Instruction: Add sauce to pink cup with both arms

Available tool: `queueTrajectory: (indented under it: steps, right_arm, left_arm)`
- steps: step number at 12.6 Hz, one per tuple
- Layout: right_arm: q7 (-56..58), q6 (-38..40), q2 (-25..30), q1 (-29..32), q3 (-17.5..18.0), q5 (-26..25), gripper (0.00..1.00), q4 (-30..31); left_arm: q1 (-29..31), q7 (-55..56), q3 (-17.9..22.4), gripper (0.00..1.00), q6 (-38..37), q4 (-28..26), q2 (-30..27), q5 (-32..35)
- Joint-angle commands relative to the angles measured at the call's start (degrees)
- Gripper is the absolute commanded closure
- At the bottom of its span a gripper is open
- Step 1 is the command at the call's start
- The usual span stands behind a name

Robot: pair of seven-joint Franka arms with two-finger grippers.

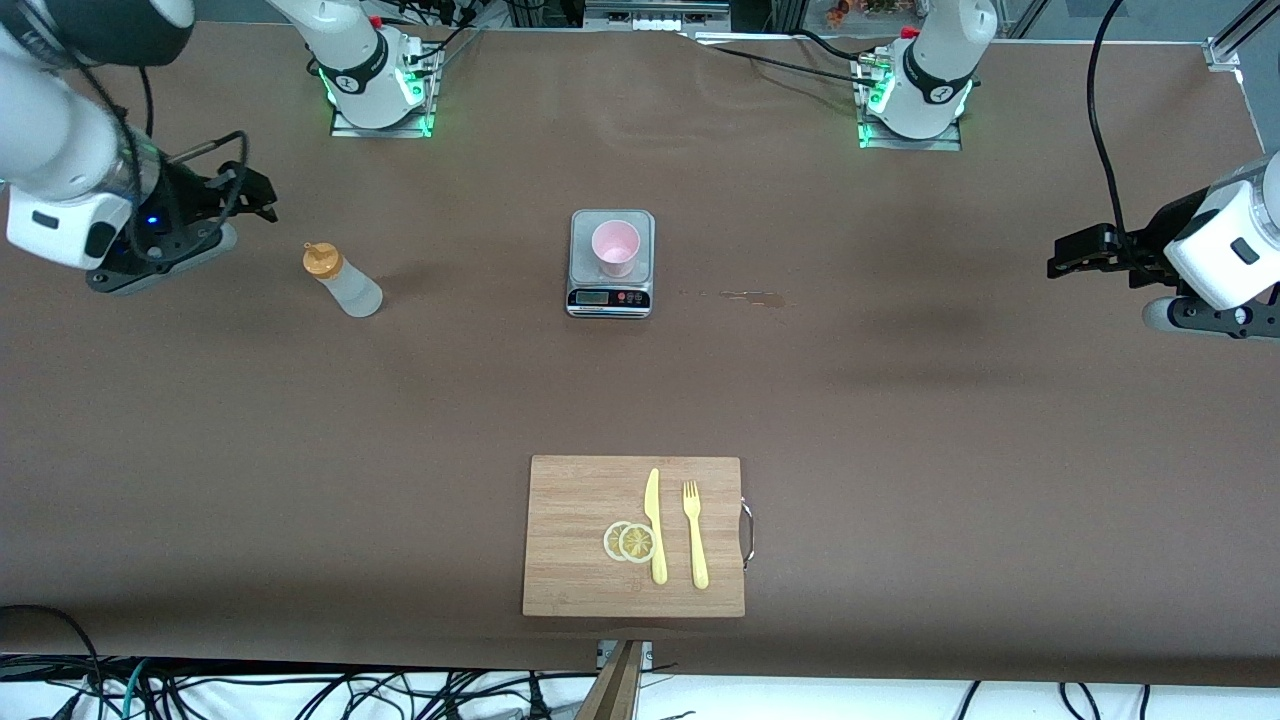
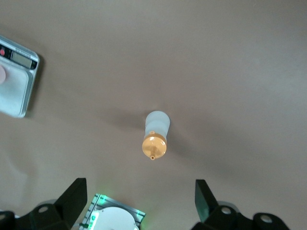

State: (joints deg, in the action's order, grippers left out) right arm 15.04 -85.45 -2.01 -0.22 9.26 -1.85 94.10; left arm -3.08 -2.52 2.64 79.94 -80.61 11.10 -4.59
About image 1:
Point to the small metal bracket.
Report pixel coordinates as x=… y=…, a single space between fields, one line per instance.
x=646 y=655

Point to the yellow plastic fork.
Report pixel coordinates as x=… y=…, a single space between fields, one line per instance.
x=697 y=540

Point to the yellow plastic knife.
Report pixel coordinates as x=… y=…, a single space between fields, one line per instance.
x=655 y=520

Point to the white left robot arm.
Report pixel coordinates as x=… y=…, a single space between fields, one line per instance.
x=940 y=70

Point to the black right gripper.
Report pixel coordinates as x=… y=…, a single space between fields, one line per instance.
x=189 y=197

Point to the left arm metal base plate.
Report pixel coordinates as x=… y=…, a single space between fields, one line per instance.
x=910 y=143

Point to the aluminium frame corner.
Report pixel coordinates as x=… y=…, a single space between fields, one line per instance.
x=1235 y=35

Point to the sauce bottle with orange cap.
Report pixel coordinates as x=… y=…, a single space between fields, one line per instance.
x=350 y=290

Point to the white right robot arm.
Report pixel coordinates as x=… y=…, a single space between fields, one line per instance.
x=50 y=140

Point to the wooden cutting board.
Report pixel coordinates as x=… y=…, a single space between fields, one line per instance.
x=580 y=530

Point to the lemon slice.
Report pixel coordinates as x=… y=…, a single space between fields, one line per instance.
x=637 y=543
x=610 y=541

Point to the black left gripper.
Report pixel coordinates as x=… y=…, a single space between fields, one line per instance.
x=1146 y=240

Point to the white power strip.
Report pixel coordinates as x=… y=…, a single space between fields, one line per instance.
x=650 y=20

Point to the silver digital kitchen scale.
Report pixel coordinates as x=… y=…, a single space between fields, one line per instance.
x=590 y=295

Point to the pink plastic cup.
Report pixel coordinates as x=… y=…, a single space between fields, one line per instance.
x=615 y=248

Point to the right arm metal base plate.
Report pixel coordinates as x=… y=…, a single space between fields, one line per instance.
x=380 y=130

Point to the wooden post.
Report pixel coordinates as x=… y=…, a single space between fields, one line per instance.
x=612 y=690

